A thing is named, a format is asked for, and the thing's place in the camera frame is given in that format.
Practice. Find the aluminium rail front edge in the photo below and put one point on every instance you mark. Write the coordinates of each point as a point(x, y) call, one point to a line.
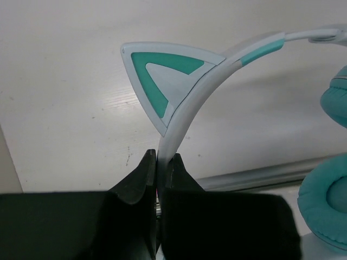
point(262, 178)

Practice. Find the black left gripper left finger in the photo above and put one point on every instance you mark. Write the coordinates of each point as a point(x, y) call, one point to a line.
point(139, 183)

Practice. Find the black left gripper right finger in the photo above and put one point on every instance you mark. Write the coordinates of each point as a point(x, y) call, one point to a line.
point(177, 177)

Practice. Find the teal cat-ear headphones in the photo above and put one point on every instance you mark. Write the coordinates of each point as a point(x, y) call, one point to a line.
point(173, 81)

